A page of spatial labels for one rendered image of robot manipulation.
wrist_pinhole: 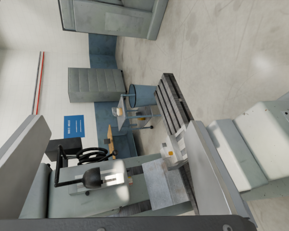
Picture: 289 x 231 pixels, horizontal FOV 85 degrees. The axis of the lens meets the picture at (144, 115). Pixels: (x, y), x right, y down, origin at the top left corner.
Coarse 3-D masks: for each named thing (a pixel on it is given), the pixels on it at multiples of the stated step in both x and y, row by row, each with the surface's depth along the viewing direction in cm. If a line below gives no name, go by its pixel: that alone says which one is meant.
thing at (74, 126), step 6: (66, 120) 531; (72, 120) 537; (78, 120) 542; (66, 126) 519; (72, 126) 524; (78, 126) 530; (84, 126) 535; (66, 132) 508; (72, 132) 513; (78, 132) 518; (84, 132) 524
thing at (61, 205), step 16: (112, 160) 73; (64, 176) 64; (80, 176) 65; (48, 192) 61; (64, 192) 61; (96, 192) 64; (112, 192) 65; (128, 192) 67; (48, 208) 58; (64, 208) 58; (80, 208) 60; (96, 208) 61; (112, 208) 64
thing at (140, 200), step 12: (144, 156) 126; (156, 156) 129; (132, 168) 118; (144, 180) 116; (132, 192) 109; (144, 192) 111; (240, 192) 130; (132, 204) 105; (144, 204) 107; (180, 204) 113; (108, 216) 98; (120, 216) 100; (132, 216) 102
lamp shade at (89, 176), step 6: (96, 168) 57; (84, 174) 55; (90, 174) 55; (96, 174) 55; (84, 180) 54; (90, 180) 54; (96, 180) 54; (84, 186) 55; (90, 186) 54; (96, 186) 55
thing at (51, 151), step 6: (66, 138) 101; (72, 138) 102; (78, 138) 103; (48, 144) 96; (54, 144) 97; (66, 144) 99; (72, 144) 100; (78, 144) 101; (48, 150) 95; (54, 150) 96; (66, 150) 99; (72, 150) 101; (78, 150) 103; (48, 156) 100; (54, 156) 102; (72, 156) 110
